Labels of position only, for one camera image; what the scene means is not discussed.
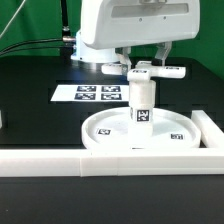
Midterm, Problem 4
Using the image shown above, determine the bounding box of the white right fence rail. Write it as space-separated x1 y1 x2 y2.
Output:
191 110 224 149

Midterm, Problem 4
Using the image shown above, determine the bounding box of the black cable bundle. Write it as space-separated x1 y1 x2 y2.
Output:
0 37 76 58

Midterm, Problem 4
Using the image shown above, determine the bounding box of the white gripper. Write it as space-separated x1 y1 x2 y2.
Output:
81 0 200 72

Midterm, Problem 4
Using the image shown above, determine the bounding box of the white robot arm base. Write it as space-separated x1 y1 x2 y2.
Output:
71 31 118 63

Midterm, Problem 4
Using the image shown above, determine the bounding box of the white fence rail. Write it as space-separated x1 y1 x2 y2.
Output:
0 148 224 177
191 110 224 149

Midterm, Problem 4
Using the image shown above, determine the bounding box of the grey thin cable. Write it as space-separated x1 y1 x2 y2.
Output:
0 0 28 39

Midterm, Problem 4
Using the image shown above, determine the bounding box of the white marker sheet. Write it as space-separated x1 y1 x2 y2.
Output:
51 85 129 102

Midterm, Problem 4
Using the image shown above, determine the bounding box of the white cross-shaped table base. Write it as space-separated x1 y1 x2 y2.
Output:
101 61 186 82

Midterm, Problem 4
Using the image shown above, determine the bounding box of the white front fence rail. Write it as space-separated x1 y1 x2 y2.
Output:
0 148 224 177

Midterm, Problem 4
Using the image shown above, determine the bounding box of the white round table top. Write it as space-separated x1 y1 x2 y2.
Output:
81 107 201 150

